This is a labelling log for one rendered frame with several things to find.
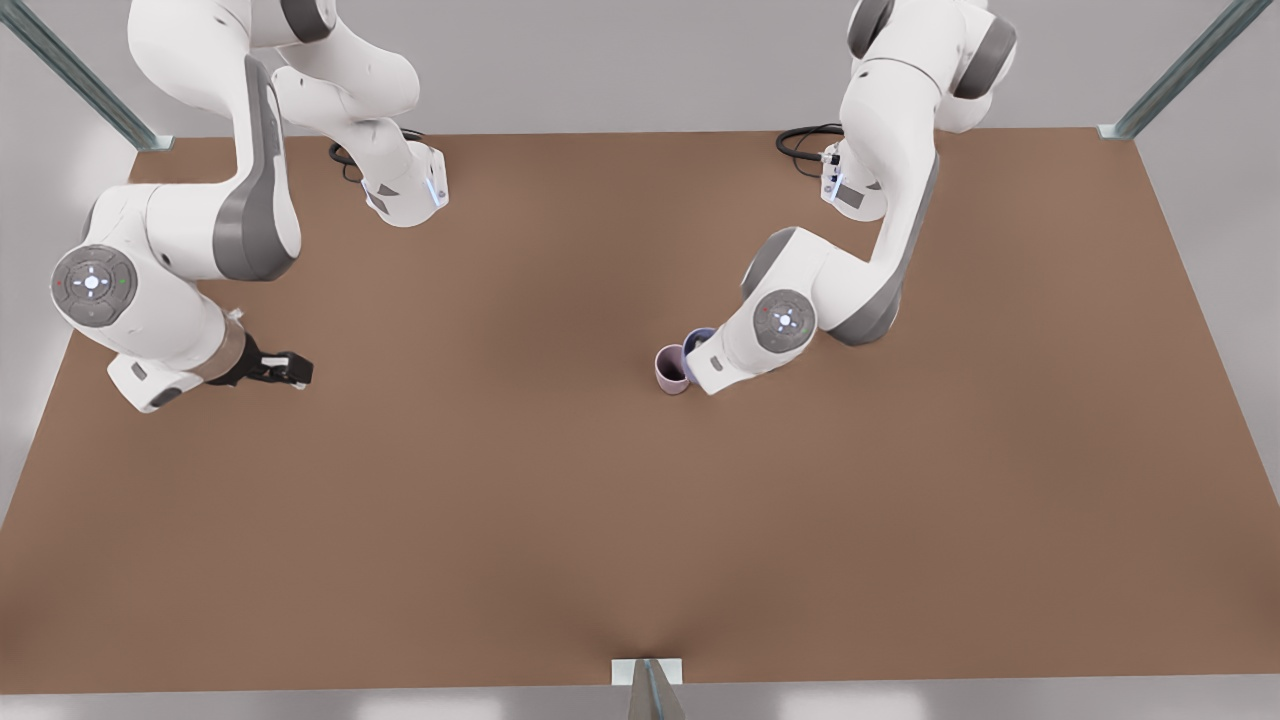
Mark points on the pink cup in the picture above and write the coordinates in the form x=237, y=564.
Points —
x=671, y=372

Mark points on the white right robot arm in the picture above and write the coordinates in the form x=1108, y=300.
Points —
x=170, y=240

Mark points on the purple cup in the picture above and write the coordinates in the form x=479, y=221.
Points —
x=696, y=340

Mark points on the silver frame post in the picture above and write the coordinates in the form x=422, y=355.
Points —
x=80, y=75
x=652, y=690
x=1185, y=70

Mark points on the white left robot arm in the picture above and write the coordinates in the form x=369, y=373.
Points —
x=880, y=200

